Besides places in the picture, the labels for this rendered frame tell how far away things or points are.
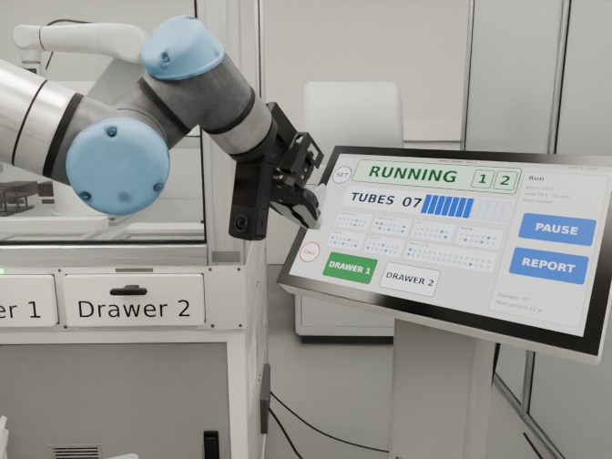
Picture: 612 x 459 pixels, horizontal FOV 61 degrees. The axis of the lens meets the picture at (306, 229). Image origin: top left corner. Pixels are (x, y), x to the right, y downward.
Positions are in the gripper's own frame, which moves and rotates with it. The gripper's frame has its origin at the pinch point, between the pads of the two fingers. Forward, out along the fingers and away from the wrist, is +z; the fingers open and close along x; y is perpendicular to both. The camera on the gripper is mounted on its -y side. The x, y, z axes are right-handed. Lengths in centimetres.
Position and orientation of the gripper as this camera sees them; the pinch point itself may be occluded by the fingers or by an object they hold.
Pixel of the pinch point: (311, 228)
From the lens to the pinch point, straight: 78.0
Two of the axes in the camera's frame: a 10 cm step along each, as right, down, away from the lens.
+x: -8.2, -1.2, 5.6
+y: 3.7, -8.6, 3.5
